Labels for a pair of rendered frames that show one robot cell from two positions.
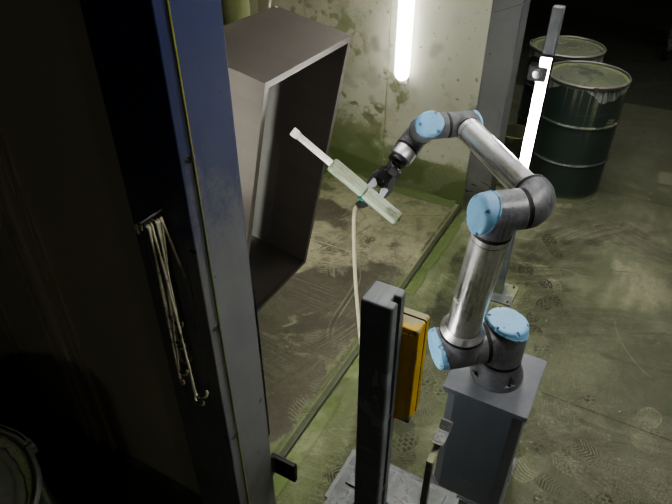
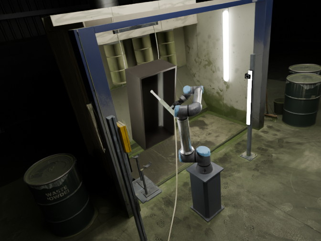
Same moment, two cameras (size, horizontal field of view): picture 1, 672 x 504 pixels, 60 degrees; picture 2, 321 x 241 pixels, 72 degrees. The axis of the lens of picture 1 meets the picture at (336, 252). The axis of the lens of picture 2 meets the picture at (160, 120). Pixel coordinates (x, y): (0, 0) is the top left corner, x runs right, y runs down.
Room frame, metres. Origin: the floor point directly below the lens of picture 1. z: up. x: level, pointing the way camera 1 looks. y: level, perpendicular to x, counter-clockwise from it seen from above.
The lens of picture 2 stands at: (-0.47, -1.19, 2.34)
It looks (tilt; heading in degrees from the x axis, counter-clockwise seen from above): 26 degrees down; 28
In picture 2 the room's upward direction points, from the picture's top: 9 degrees counter-clockwise
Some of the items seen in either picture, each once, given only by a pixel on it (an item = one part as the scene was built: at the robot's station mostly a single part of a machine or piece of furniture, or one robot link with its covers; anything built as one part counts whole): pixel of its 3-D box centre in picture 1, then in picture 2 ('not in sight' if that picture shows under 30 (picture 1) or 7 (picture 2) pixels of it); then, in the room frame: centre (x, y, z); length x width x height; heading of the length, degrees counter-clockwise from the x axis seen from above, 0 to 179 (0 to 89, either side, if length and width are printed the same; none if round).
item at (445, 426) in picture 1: (395, 461); (142, 174); (0.89, -0.15, 0.95); 0.26 x 0.15 x 0.32; 61
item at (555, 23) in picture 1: (523, 171); (250, 110); (2.70, -0.98, 0.82); 0.05 x 0.05 x 1.64; 61
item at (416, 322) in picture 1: (390, 362); (122, 137); (0.80, -0.11, 1.42); 0.12 x 0.06 x 0.26; 61
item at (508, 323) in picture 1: (502, 337); (202, 155); (1.48, -0.58, 0.83); 0.17 x 0.15 x 0.18; 103
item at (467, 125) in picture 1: (497, 160); (196, 99); (1.65, -0.51, 1.43); 0.68 x 0.12 x 0.12; 13
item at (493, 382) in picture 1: (498, 363); (204, 165); (1.48, -0.59, 0.69); 0.19 x 0.19 x 0.10
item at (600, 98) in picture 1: (573, 132); (301, 100); (4.02, -1.77, 0.44); 0.59 x 0.58 x 0.89; 166
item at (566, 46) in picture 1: (567, 47); (304, 68); (4.67, -1.84, 0.86); 0.54 x 0.54 x 0.01
